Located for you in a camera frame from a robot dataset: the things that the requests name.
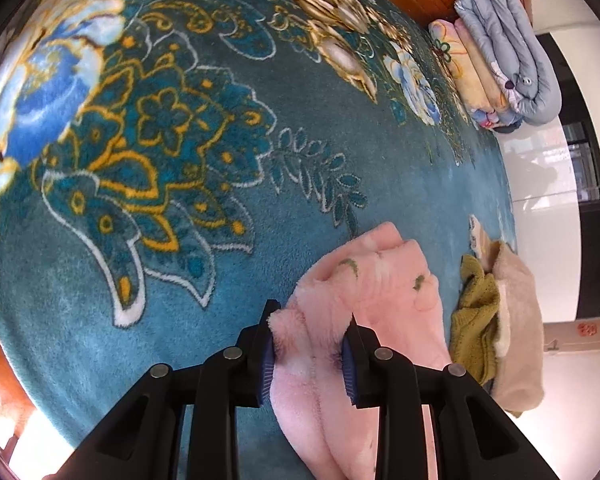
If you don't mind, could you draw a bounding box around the pink floral fleece garment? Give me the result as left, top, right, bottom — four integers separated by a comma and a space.
268, 222, 451, 479

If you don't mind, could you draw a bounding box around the beige fluffy sweater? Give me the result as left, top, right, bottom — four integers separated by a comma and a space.
491, 242, 544, 417

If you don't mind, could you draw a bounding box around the mustard yellow knit sweater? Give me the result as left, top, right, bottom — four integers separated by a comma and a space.
450, 254, 501, 386

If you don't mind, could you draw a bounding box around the cardboard box with red print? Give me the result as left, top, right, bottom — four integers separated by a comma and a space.
543, 318, 600, 353

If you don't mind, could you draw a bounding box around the cream patterned folded cloth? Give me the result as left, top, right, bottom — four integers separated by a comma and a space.
469, 214, 492, 261

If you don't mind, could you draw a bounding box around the blue floral bed blanket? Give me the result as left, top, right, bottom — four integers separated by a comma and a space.
0, 0, 515, 479

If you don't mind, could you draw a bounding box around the yellow floral folded blanket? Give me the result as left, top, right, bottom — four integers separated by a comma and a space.
428, 18, 522, 133

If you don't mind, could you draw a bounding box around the grey folded quilt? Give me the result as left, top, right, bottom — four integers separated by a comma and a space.
454, 0, 562, 126

